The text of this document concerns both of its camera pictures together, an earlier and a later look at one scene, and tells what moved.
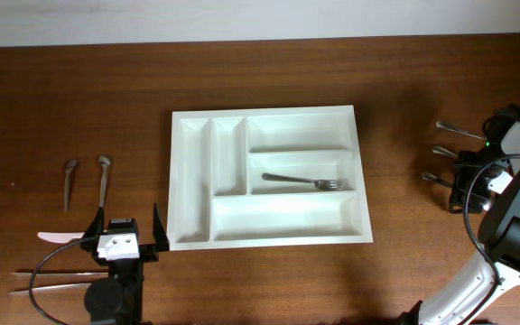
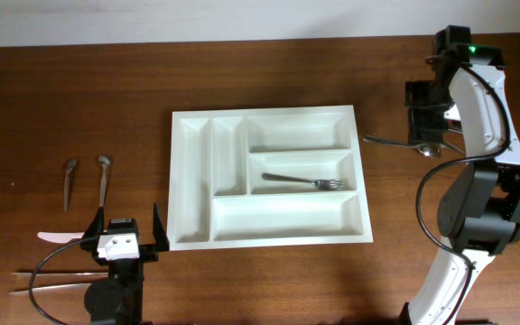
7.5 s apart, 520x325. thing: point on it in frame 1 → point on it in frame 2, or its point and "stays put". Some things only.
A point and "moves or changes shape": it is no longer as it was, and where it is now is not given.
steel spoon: x=440 y=150 → x=427 y=149
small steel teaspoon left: x=69 y=165 stays put
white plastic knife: x=62 y=237 stays put
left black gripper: x=150 y=252 stays put
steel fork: x=451 y=127 moves or changes shape
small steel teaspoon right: x=105 y=162 stays put
